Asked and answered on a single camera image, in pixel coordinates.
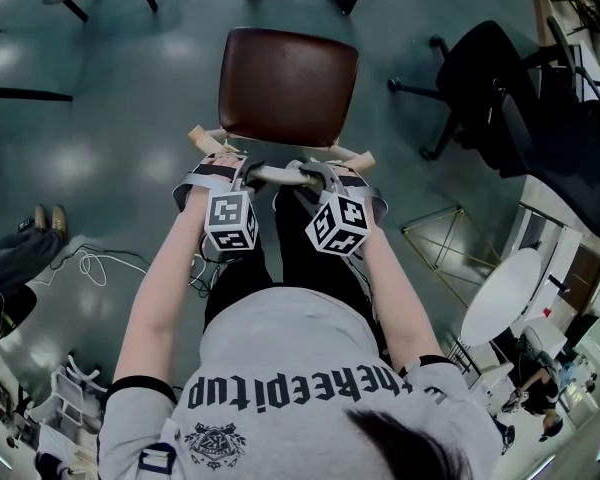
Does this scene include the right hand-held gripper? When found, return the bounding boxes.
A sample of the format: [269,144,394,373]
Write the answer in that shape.
[284,159,388,260]

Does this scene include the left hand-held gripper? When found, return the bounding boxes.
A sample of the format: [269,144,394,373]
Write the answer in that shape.
[172,160,269,253]

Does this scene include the brown leather seat chair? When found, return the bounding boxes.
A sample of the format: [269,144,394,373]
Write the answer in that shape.
[188,26,376,189]

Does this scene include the person's left forearm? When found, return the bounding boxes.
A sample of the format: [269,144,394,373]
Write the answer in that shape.
[112,187,216,389]

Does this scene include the person's right forearm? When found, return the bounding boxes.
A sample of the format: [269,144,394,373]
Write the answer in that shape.
[357,207,446,369]

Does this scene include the black office chair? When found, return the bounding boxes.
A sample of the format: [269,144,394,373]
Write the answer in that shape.
[387,20,600,239]

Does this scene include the person's left hand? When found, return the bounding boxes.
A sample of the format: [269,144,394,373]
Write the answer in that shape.
[199,152,247,187]

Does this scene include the person's right hand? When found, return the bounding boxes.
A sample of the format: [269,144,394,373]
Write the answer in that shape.
[335,163,368,187]

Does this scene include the person's black trousers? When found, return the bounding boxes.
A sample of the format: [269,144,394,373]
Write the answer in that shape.
[202,187,391,364]

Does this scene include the person's grey printed shirt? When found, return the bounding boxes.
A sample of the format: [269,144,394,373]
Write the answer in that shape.
[99,287,504,480]

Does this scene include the round white table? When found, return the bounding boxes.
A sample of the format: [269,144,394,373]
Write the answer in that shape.
[460,246,542,347]

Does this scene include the cluttered wooden desk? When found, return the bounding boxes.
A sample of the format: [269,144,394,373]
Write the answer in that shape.
[529,0,600,104]

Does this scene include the brown cabinet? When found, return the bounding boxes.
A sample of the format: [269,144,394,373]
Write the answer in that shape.
[577,242,600,314]

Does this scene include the gold wire frame stand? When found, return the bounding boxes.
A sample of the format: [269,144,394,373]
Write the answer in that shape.
[400,206,511,309]

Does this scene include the white floor cable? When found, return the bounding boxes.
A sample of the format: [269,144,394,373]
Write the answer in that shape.
[32,247,154,289]

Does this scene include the white wire rack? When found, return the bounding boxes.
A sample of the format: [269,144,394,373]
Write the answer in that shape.
[27,352,104,427]

